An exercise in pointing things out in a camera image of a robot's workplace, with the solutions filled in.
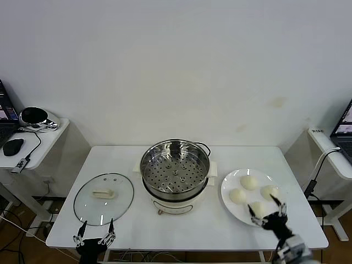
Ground round white plate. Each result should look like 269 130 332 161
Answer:
221 168 289 228

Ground white side table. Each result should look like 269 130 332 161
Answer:
307 126 352 243
0 118 70 229

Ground white electric cooker base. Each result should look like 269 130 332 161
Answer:
141 175 218 216

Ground grey usb hub adapter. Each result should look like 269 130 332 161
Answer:
10 157 31 174

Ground white and black charger cable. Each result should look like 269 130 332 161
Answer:
304 147 342 199

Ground round glass pot lid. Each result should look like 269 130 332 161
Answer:
73 172 135 227

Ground black usb hub cable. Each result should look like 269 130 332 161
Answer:
15 128 42 160

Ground white main table frame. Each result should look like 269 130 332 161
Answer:
103 249 266 264

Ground black open laptop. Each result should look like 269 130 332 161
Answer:
329 98 352 163
0 79 20 149

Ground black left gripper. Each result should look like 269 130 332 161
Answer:
73 218 117 264

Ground perforated steel steamer basket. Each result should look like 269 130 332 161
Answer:
133 138 219 195

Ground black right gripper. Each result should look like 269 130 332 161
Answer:
247 194 294 243

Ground black computer mouse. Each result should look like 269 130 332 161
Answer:
2 138 25 157

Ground white floor cable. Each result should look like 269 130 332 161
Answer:
0 214 47 244

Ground white steamed baozi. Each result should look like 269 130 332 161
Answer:
228 188 248 205
247 201 269 219
240 175 259 190
260 185 281 201

